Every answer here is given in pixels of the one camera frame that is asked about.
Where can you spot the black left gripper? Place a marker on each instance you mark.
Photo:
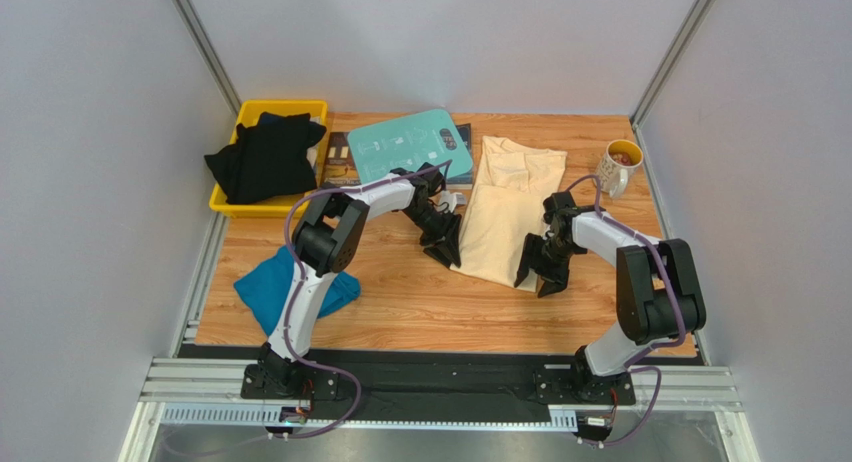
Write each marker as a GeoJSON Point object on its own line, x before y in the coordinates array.
{"type": "Point", "coordinates": [453, 241]}

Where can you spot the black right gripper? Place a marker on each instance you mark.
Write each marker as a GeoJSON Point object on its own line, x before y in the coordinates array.
{"type": "Point", "coordinates": [544, 257]}

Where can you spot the cream t-shirt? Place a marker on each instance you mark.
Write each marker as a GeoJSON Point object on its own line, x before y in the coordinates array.
{"type": "Point", "coordinates": [506, 205]}

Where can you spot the blue t-shirt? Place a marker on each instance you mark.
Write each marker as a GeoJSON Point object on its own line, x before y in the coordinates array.
{"type": "Point", "coordinates": [265, 290]}

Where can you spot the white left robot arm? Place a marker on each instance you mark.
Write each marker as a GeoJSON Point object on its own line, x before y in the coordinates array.
{"type": "Point", "coordinates": [325, 242]}

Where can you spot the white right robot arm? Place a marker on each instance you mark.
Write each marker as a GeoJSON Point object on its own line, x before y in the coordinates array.
{"type": "Point", "coordinates": [658, 295]}

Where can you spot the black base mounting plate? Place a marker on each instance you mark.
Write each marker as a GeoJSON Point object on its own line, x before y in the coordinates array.
{"type": "Point", "coordinates": [428, 386]}

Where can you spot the teal folding board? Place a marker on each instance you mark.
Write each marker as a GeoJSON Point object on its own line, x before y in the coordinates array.
{"type": "Point", "coordinates": [410, 141]}

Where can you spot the dark Edward Tulane book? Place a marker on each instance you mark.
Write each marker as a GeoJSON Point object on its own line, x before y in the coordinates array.
{"type": "Point", "coordinates": [339, 167]}

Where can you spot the white patterned mug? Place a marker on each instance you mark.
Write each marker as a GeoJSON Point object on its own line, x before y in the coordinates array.
{"type": "Point", "coordinates": [620, 162]}

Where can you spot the black t-shirt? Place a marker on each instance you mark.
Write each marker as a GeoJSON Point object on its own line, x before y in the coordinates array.
{"type": "Point", "coordinates": [268, 160]}

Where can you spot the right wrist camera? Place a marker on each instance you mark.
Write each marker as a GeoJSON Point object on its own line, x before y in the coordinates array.
{"type": "Point", "coordinates": [560, 209]}

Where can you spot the right aluminium frame post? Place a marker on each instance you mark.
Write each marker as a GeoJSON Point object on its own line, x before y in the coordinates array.
{"type": "Point", "coordinates": [695, 16]}

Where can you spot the aluminium frame post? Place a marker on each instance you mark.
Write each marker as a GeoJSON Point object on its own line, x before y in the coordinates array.
{"type": "Point", "coordinates": [203, 43]}
{"type": "Point", "coordinates": [695, 16]}

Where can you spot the aluminium front frame rail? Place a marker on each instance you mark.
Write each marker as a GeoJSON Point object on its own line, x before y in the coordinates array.
{"type": "Point", "coordinates": [195, 390]}

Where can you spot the left aluminium frame post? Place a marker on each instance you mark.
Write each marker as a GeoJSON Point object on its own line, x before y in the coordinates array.
{"type": "Point", "coordinates": [203, 43]}

